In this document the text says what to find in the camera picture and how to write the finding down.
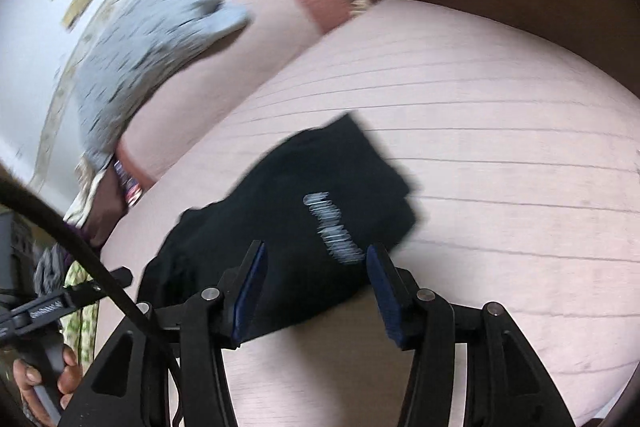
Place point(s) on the cream patterned cloth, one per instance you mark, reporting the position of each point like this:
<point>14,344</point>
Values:
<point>87,197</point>

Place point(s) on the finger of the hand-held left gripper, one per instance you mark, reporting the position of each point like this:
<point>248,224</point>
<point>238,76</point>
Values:
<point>80,294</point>

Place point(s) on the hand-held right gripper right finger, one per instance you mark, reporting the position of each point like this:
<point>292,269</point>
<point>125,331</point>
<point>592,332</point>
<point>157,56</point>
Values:
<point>382,297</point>

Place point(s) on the green patterned cloth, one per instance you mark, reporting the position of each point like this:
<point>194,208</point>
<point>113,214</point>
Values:
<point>80,332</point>

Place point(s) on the brown cushion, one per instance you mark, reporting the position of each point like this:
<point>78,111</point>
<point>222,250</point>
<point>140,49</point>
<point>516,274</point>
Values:
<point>107,217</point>

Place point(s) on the grey cloth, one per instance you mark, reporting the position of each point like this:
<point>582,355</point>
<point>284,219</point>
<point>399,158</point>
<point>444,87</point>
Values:
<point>50,269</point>

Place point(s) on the black pants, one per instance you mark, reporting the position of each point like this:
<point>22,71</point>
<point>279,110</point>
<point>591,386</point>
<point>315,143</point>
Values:
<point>290,217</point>

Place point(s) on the grey quilted blanket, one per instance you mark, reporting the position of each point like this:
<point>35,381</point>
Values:
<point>140,57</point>

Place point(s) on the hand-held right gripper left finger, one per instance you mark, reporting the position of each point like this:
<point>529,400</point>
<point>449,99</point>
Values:
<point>250,292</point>

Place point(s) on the small framed wall picture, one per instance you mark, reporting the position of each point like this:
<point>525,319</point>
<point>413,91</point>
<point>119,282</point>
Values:
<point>79,8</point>

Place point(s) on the beige tassel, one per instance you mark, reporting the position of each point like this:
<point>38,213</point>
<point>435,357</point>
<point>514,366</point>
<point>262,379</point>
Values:
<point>361,8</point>

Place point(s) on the person's left hand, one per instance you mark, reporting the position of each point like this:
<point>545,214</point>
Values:
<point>70,377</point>

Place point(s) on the colourful printed packet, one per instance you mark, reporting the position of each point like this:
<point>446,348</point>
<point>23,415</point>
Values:
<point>129,187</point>

